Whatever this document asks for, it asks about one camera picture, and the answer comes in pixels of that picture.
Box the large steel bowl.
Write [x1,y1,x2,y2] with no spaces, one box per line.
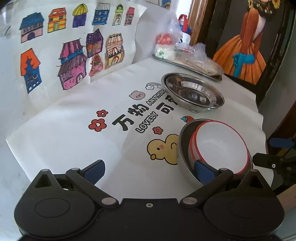
[178,119,253,187]

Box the white bowl red rim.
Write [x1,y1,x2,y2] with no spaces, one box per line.
[197,120,250,174]
[188,120,210,168]

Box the white printed cartoon tablecloth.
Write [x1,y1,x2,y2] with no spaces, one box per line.
[7,58,266,200]

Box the shallow steel plate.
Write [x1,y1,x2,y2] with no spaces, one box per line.
[161,73,225,112]

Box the steel rectangular tray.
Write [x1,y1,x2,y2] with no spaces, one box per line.
[152,54,222,81]

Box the plastic bag of flatbread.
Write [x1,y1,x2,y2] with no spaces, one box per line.
[176,43,224,76]

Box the painting of orange dress woman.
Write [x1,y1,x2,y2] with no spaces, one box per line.
[203,1,295,104]

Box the white packaged food block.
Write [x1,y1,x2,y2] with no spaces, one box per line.
[154,44,176,61]

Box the colourful houses drawing poster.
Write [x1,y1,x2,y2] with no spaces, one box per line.
[1,1,146,114]

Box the red tomato in bag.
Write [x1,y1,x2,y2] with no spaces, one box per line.
[155,33,173,45]

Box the cartoon figures poster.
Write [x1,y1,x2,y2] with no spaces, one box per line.
[146,0,178,9]

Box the white mug red handle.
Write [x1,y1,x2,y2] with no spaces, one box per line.
[178,14,192,45]

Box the brown wooden post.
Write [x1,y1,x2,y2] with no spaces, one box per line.
[188,0,216,46]

